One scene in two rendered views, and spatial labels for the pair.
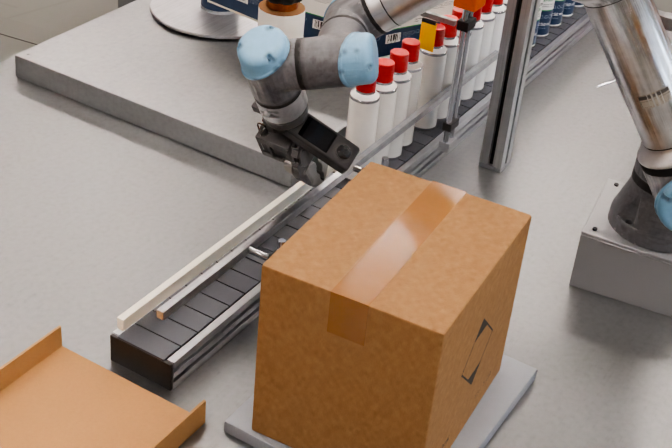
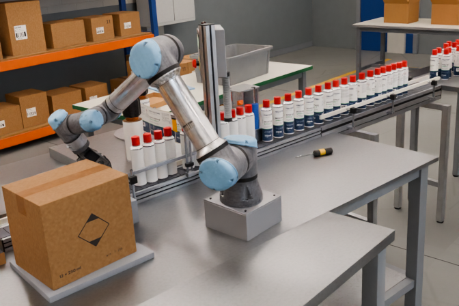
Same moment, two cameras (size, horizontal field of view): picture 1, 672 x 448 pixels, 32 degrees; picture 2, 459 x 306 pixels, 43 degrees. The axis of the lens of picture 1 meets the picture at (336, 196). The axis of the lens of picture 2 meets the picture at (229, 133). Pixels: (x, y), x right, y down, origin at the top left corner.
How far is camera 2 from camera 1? 120 cm
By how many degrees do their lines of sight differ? 24
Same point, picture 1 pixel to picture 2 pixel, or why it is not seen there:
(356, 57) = (85, 117)
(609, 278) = (217, 221)
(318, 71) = (73, 124)
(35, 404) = not seen: outside the picture
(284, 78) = (63, 128)
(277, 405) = (18, 250)
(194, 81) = (108, 154)
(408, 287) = (46, 192)
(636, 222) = (223, 193)
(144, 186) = not seen: hidden behind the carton
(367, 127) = (136, 160)
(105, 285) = not seen: hidden behind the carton
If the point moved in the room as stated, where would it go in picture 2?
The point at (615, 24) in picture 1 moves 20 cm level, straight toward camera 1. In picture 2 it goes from (164, 94) to (120, 110)
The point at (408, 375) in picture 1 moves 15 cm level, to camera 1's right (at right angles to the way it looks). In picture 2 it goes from (37, 227) to (82, 233)
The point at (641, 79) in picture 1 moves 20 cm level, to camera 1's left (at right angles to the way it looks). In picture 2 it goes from (180, 117) to (124, 115)
